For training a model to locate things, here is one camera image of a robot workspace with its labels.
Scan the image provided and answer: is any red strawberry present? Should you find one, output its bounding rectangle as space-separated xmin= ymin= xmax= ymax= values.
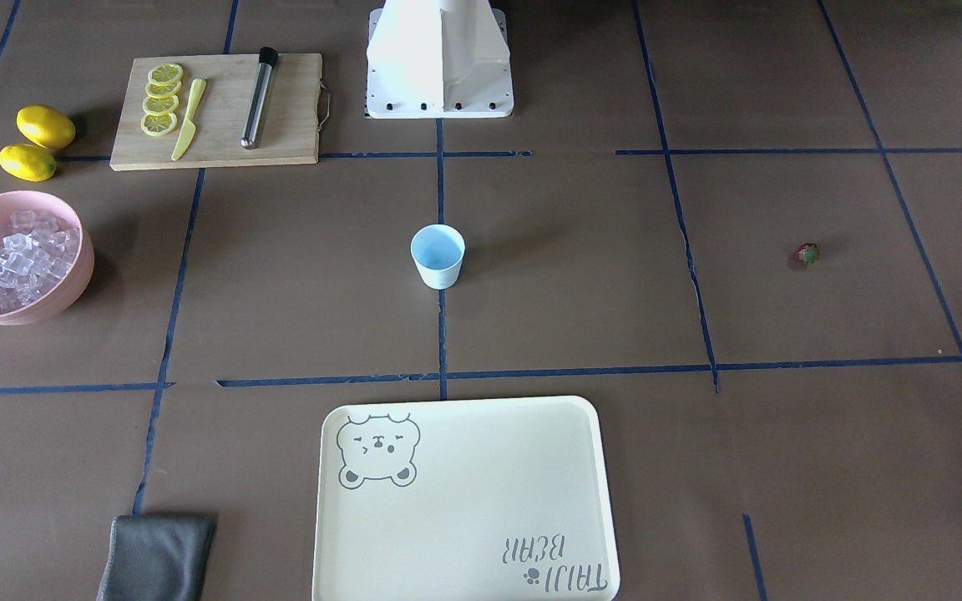
xmin=795 ymin=243 xmax=821 ymax=265

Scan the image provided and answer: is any cream bear serving tray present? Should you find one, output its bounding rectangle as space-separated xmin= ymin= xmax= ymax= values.
xmin=311 ymin=396 xmax=620 ymax=600

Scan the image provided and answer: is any wooden cutting board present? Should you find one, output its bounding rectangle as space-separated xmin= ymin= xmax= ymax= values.
xmin=109 ymin=53 xmax=323 ymax=171

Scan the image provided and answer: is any grey folded cloth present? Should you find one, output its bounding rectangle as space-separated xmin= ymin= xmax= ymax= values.
xmin=96 ymin=514 xmax=216 ymax=600

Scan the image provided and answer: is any pink bowl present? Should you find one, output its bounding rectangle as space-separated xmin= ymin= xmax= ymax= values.
xmin=0 ymin=190 xmax=94 ymax=325

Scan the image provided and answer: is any steel muddler black tip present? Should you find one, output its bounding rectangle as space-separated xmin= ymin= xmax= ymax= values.
xmin=240 ymin=47 xmax=279 ymax=149

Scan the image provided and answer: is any lemon slice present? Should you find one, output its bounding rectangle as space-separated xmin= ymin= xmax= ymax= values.
xmin=142 ymin=94 xmax=180 ymax=115
xmin=146 ymin=63 xmax=185 ymax=85
xmin=139 ymin=113 xmax=177 ymax=137
xmin=144 ymin=80 xmax=182 ymax=99

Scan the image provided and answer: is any whole yellow lemon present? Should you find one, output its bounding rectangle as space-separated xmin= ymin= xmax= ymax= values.
xmin=15 ymin=105 xmax=77 ymax=151
xmin=0 ymin=144 xmax=58 ymax=182

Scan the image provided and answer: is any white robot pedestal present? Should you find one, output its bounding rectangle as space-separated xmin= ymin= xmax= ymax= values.
xmin=364 ymin=1 xmax=515 ymax=119

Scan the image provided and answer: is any yellow plastic knife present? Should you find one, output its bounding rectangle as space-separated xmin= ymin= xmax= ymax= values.
xmin=170 ymin=78 xmax=207 ymax=161

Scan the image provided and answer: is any clear ice cube pile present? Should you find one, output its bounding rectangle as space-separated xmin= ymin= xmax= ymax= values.
xmin=0 ymin=210 xmax=81 ymax=315

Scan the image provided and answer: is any light blue plastic cup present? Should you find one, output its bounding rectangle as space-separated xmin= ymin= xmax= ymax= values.
xmin=411 ymin=224 xmax=466 ymax=290

